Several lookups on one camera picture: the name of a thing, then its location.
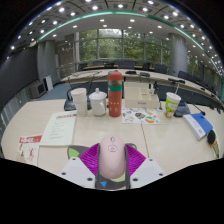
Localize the group of ceiling lights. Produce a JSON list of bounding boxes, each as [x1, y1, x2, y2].
[[6, 0, 224, 78]]

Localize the cat-shaped grey green mouse pad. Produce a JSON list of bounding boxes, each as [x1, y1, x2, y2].
[[66, 142, 138, 191]]

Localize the black handheld microphone orange ring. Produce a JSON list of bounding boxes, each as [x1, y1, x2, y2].
[[206, 129, 221, 158]]

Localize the red and white pamphlet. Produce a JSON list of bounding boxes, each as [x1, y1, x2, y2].
[[15, 134, 43, 167]]

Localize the colourful sticker sheet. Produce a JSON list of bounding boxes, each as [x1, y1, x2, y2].
[[121, 107, 162, 125]]

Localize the white cardboard box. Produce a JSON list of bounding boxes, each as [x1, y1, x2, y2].
[[123, 81, 160, 109]]

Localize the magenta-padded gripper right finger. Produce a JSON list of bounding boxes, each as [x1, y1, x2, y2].
[[124, 143, 166, 190]]

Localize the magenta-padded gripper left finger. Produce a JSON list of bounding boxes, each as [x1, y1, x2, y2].
[[59, 143, 101, 190]]

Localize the stacked white paper cups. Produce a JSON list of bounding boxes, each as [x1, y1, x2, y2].
[[70, 87, 89, 117]]

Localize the group of black chairs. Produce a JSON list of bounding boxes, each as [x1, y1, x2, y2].
[[78, 59, 224, 111]]

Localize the white printed paper sheet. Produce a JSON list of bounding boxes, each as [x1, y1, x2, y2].
[[39, 110, 78, 148]]

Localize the pink computer mouse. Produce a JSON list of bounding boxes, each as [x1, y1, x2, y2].
[[98, 134, 127, 180]]

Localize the printed paper cup with straw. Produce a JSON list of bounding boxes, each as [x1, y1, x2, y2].
[[163, 83, 183, 119]]

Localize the white lidded mug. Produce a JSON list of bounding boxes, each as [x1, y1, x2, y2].
[[88, 87, 108, 117]]

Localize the red drink bottle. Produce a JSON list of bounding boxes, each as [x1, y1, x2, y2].
[[106, 70, 124, 118]]

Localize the blue and white book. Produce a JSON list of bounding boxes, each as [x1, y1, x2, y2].
[[182, 112, 214, 141]]

